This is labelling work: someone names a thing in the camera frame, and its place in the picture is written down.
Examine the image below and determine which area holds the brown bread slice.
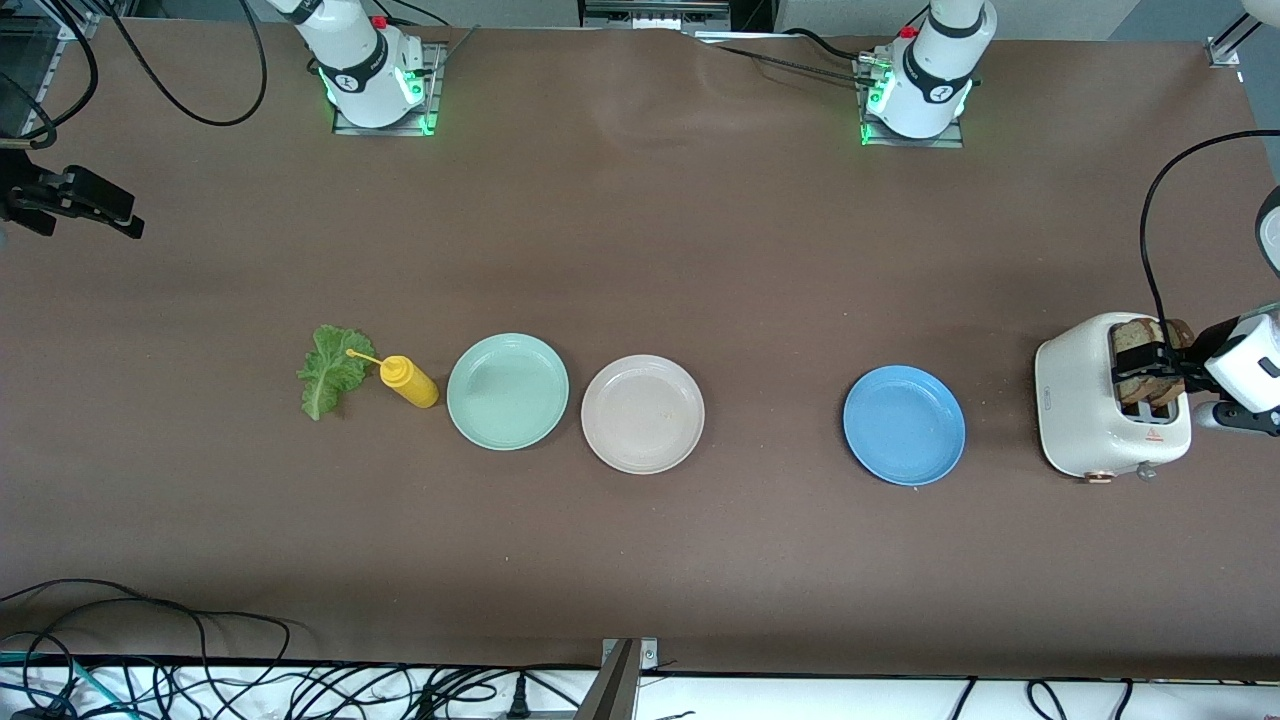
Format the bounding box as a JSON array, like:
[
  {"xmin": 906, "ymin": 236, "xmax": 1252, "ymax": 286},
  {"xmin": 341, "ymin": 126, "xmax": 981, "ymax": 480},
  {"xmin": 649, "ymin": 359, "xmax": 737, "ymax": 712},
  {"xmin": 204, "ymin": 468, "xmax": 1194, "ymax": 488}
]
[
  {"xmin": 1150, "ymin": 318, "xmax": 1198, "ymax": 408},
  {"xmin": 1112, "ymin": 320, "xmax": 1166, "ymax": 406}
]

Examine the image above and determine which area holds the green lettuce leaf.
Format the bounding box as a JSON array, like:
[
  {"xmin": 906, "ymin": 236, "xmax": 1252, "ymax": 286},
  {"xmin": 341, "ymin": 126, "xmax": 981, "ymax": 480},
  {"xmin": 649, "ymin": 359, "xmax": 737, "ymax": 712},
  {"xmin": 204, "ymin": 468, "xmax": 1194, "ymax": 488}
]
[{"xmin": 297, "ymin": 325, "xmax": 378, "ymax": 422}]

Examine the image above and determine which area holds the yellow mustard squeeze bottle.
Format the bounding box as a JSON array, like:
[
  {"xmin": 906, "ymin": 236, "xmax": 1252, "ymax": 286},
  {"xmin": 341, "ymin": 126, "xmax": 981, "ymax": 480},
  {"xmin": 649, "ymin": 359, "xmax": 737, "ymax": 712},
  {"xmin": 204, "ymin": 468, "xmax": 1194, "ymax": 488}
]
[{"xmin": 346, "ymin": 348, "xmax": 440, "ymax": 409}]

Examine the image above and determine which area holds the blue plate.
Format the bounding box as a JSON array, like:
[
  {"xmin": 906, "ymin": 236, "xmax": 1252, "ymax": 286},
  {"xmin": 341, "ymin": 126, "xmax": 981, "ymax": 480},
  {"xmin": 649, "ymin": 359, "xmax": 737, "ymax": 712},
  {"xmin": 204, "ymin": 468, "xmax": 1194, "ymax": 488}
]
[{"xmin": 843, "ymin": 365, "xmax": 967, "ymax": 487}]

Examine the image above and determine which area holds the mint green plate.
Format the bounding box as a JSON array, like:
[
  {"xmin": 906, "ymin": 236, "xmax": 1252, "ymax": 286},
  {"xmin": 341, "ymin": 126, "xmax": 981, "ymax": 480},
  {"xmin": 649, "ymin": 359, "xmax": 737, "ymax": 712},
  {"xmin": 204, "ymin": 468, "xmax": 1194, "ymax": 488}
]
[{"xmin": 446, "ymin": 333, "xmax": 570, "ymax": 452}]

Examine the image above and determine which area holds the beige plate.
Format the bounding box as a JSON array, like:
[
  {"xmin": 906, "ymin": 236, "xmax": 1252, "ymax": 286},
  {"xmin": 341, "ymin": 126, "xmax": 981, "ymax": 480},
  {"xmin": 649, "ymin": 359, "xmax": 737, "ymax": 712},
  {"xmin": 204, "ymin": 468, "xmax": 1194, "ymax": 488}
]
[{"xmin": 581, "ymin": 355, "xmax": 706, "ymax": 475}]

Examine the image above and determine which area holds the white toaster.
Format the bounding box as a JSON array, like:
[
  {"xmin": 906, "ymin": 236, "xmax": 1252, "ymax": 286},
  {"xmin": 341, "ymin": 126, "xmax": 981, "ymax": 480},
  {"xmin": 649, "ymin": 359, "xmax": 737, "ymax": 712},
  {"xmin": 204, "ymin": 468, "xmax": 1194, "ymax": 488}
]
[{"xmin": 1035, "ymin": 312, "xmax": 1193, "ymax": 483}]

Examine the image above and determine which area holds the aluminium profile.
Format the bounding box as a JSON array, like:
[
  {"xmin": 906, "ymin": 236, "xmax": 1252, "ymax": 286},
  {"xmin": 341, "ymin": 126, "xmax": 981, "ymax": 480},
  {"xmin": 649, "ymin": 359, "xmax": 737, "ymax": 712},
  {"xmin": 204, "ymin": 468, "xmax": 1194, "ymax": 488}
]
[{"xmin": 1205, "ymin": 0, "xmax": 1280, "ymax": 69}]

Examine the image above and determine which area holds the white side bench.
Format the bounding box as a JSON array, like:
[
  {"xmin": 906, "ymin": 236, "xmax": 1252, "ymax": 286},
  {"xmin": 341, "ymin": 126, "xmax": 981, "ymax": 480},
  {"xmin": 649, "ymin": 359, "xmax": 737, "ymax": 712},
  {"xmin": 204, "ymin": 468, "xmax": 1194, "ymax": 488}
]
[{"xmin": 0, "ymin": 660, "xmax": 1280, "ymax": 720}]

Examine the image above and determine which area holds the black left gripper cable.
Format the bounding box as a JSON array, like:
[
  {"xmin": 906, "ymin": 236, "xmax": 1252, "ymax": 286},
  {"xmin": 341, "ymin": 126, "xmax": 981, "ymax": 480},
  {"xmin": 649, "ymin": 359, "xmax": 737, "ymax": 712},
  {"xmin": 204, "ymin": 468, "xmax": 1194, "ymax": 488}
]
[{"xmin": 1140, "ymin": 128, "xmax": 1280, "ymax": 336}]

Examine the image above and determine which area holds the black looped cable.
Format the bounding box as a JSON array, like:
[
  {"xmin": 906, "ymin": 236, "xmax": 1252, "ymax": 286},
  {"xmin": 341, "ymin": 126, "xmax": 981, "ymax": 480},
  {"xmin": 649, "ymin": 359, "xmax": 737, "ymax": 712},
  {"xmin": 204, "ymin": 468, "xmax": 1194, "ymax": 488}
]
[{"xmin": 0, "ymin": 0, "xmax": 101, "ymax": 149}]

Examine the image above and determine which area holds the aluminium frame rail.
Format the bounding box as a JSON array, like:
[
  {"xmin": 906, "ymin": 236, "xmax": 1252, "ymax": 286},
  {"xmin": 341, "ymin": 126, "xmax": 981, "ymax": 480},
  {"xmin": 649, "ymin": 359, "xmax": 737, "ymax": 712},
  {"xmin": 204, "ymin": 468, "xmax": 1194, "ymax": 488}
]
[{"xmin": 0, "ymin": 0, "xmax": 103, "ymax": 141}]

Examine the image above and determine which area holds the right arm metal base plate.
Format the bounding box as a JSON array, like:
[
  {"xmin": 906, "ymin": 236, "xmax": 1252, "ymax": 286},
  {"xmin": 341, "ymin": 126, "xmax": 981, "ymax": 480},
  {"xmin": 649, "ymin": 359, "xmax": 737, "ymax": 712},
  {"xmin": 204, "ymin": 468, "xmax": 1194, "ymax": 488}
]
[{"xmin": 332, "ymin": 42, "xmax": 443, "ymax": 137}]

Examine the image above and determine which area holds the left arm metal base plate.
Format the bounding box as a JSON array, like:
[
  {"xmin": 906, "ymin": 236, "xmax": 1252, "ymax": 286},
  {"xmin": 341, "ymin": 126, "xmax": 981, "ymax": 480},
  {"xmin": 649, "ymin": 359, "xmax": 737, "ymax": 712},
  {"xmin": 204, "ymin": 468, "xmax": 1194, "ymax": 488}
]
[{"xmin": 858, "ymin": 55, "xmax": 966, "ymax": 149}]

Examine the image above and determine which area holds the black base cable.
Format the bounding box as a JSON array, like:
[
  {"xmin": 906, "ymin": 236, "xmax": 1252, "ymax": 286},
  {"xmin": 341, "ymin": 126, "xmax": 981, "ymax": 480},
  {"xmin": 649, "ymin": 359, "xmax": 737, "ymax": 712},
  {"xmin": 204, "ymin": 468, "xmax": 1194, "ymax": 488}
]
[
  {"xmin": 700, "ymin": 35, "xmax": 873, "ymax": 86},
  {"xmin": 780, "ymin": 28, "xmax": 881, "ymax": 63}
]

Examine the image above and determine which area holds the teal cable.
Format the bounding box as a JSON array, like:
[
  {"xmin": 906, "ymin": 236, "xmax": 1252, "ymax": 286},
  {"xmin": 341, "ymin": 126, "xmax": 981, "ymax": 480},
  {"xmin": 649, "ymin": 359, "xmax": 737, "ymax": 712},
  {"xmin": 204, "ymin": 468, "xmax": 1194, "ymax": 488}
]
[{"xmin": 0, "ymin": 650, "xmax": 111, "ymax": 720}]

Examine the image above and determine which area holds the grey metal frame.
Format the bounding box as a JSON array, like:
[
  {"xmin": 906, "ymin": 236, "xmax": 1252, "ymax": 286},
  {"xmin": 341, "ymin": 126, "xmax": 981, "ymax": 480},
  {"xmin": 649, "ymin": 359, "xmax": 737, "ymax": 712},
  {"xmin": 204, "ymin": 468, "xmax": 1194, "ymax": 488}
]
[{"xmin": 578, "ymin": 0, "xmax": 733, "ymax": 33}]

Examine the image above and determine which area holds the grey metal bracket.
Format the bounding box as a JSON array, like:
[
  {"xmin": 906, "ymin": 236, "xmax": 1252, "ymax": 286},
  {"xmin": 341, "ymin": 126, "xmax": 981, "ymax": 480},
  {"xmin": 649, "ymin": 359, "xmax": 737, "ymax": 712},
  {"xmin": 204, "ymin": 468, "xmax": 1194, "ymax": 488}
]
[{"xmin": 590, "ymin": 638, "xmax": 661, "ymax": 720}]

